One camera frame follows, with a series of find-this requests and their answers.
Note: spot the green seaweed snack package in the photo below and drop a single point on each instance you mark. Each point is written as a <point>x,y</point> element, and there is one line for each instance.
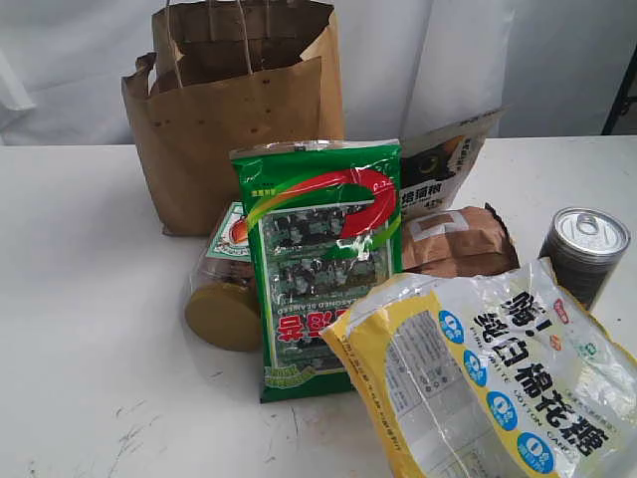
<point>323,225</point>

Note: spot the brown paper shopping bag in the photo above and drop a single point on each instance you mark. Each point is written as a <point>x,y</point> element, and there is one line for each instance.
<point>226,75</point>

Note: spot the yellow white marshmallow bag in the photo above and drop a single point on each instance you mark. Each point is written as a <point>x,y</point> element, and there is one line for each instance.
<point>502,376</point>

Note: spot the clear almond jar gold lid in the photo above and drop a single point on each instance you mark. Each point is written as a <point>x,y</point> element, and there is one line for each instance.
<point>222,307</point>

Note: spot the cat food pouch black cat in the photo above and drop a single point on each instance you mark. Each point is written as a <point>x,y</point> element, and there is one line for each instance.
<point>435,164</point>

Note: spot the crumpled brown paper pouch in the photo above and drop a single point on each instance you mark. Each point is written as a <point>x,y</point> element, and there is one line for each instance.
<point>472,241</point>

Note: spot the dark can pull-tab lid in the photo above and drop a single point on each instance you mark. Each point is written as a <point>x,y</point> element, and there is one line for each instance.
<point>584,246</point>

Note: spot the black metal frame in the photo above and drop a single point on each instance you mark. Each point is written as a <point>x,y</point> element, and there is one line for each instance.
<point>619,67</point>

